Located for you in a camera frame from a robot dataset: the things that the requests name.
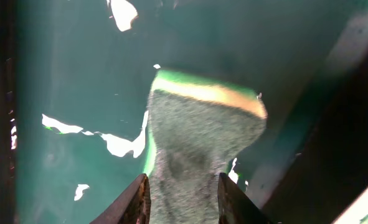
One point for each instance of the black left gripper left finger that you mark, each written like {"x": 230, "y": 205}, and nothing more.
{"x": 132, "y": 206}

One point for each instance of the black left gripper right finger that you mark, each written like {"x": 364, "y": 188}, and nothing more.
{"x": 234, "y": 206}

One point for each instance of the green yellow sponge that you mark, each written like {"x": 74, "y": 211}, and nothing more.
{"x": 197, "y": 125}

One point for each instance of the black water basin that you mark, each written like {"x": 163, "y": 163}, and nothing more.
{"x": 75, "y": 78}

